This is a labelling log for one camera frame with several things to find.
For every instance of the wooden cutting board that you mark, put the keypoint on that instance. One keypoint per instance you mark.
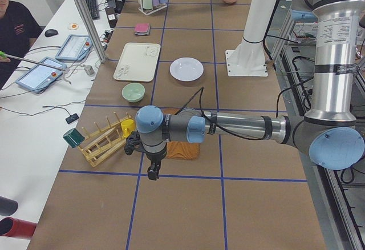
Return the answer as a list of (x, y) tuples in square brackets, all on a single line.
[(178, 146)]

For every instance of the small metal weight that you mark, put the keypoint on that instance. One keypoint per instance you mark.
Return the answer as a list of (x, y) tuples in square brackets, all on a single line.
[(89, 70)]

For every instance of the red tube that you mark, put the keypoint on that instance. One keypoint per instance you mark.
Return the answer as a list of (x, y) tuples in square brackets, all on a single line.
[(17, 228)]

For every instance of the black computer mouse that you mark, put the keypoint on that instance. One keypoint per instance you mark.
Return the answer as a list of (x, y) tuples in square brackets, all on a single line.
[(50, 33)]

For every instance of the near teach pendant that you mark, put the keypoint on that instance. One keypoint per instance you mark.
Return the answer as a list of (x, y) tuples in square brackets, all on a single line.
[(41, 76)]

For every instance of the round yellow white disc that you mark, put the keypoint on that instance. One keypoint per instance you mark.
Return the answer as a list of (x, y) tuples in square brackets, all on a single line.
[(73, 26)]

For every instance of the far teach pendant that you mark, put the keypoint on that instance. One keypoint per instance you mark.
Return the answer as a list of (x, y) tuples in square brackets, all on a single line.
[(74, 49)]

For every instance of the dark green cup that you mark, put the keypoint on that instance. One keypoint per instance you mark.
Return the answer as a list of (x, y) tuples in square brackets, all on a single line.
[(73, 137)]

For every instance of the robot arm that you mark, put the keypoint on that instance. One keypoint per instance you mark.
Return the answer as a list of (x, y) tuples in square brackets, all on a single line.
[(326, 133)]

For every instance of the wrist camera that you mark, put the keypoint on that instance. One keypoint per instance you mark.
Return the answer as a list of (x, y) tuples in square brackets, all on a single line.
[(133, 143)]

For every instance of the person in black shirt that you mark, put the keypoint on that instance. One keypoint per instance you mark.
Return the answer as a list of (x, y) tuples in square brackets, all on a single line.
[(19, 29)]

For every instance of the green tumbler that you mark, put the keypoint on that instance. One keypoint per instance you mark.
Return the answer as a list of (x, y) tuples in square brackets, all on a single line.
[(147, 5)]

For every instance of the pink and grey cloths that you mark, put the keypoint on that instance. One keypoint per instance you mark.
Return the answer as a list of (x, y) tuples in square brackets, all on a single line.
[(142, 29)]

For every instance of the metal rod with green tip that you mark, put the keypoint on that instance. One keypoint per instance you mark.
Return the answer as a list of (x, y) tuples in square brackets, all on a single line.
[(31, 61)]

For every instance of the black keyboard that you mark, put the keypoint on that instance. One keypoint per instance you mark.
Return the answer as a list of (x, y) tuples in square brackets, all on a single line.
[(92, 6)]

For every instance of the wooden cup drying rack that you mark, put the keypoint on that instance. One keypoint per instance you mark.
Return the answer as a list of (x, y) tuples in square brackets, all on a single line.
[(105, 141)]

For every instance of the cream bear tray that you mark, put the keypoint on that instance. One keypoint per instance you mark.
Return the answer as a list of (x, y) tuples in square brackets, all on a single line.
[(137, 62)]

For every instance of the aluminium frame post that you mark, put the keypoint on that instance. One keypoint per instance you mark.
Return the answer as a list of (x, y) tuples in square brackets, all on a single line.
[(91, 29)]

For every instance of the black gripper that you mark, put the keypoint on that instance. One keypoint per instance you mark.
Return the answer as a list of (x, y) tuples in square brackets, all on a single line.
[(155, 157)]

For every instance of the black tube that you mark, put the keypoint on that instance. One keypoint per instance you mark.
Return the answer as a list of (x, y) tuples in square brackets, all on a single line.
[(7, 206)]

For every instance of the white camera pole stand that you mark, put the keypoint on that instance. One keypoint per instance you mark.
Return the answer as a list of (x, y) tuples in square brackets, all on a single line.
[(248, 59)]

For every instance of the green bowl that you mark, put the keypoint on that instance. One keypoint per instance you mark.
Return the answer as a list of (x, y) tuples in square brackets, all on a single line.
[(133, 92)]

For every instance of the teach pendant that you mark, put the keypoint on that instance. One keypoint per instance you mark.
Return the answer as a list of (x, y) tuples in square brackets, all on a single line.
[(41, 76), (74, 49)]

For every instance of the white plate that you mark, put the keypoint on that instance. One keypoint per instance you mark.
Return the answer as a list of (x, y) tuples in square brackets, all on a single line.
[(186, 69)]

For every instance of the yellow cup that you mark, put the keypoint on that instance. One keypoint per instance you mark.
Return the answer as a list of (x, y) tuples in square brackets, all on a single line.
[(128, 126)]

